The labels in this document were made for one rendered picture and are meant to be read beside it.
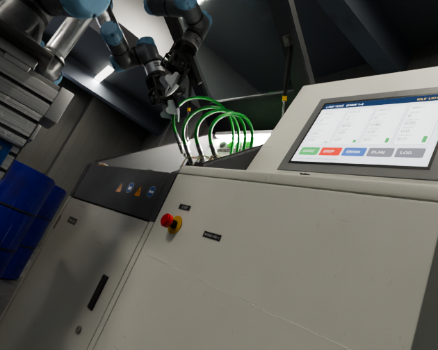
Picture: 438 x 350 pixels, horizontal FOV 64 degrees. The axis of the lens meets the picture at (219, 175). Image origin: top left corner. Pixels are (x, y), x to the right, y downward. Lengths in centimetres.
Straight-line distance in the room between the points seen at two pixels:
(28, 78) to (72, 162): 733
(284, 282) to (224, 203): 27
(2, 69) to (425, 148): 104
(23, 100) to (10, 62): 9
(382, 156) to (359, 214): 39
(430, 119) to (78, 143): 773
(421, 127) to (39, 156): 808
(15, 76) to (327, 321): 85
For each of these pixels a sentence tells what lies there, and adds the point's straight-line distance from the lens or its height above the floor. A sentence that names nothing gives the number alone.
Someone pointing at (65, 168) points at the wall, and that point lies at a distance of 827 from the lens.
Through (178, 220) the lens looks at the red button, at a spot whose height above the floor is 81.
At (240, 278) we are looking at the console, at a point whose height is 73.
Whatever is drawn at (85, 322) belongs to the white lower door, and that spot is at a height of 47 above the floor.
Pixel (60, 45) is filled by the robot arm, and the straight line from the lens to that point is 169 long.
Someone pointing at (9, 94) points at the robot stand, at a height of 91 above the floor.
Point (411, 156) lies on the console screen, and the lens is 100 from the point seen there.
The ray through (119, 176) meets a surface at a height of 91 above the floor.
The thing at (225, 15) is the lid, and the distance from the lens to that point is 170.
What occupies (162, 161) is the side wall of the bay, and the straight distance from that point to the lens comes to 181.
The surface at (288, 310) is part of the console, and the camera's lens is 66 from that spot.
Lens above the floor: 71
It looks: 16 degrees up
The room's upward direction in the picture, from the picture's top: 24 degrees clockwise
